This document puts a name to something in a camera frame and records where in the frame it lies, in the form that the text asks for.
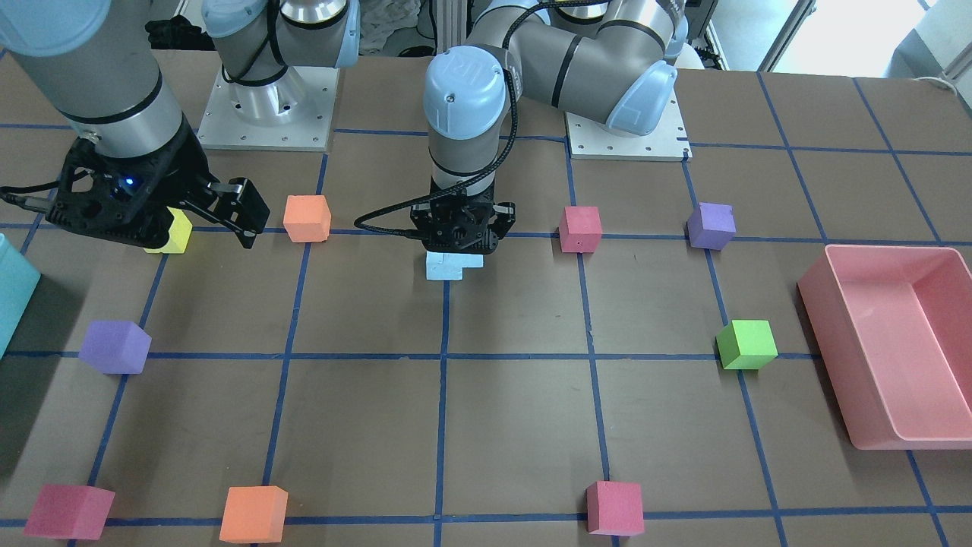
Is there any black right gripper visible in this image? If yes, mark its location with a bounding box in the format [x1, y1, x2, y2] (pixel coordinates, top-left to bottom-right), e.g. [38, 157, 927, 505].
[45, 122, 270, 249]

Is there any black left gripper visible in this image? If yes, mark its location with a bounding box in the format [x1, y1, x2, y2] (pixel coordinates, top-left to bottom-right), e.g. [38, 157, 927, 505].
[411, 181, 516, 254]

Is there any light blue block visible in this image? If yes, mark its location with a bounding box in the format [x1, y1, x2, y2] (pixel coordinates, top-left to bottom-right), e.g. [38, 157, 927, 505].
[424, 258, 464, 281]
[426, 251, 484, 271]

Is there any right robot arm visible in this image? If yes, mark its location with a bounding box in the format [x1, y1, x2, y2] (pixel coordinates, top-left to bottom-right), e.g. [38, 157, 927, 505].
[2, 1, 361, 249]

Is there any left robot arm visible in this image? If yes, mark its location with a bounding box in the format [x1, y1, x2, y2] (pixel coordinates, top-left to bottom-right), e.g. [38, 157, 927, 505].
[406, 1, 688, 255]

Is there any yellow block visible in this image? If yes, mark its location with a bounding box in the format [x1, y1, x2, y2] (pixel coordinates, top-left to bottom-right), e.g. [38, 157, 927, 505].
[144, 207, 192, 254]

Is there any orange block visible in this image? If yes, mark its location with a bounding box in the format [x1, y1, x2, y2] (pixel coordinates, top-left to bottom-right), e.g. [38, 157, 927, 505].
[282, 194, 331, 243]
[219, 485, 289, 544]

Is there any magenta block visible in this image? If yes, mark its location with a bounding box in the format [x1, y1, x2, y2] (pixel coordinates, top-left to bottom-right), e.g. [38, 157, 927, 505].
[558, 207, 604, 254]
[22, 484, 115, 540]

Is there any purple block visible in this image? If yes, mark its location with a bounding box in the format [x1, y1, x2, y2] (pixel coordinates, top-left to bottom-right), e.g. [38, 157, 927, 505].
[686, 202, 737, 251]
[77, 320, 152, 375]

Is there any cyan plastic bin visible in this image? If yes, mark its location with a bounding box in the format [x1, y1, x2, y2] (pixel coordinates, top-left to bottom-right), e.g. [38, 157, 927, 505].
[1, 233, 41, 356]

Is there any green block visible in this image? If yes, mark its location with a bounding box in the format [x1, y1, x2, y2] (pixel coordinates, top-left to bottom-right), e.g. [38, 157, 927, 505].
[715, 319, 780, 370]

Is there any pink block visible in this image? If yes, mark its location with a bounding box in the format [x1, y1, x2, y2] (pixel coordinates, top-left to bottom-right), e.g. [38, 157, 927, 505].
[585, 480, 645, 537]

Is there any pink plastic bin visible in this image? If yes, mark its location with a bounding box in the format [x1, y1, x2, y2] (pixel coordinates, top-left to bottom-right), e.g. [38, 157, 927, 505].
[798, 245, 971, 450]

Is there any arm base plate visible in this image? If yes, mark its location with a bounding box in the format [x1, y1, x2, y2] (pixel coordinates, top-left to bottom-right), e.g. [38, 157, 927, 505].
[197, 67, 341, 153]
[563, 93, 693, 162]

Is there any aluminium frame post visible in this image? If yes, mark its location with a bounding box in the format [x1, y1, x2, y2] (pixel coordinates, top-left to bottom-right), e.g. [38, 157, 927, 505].
[428, 0, 473, 55]

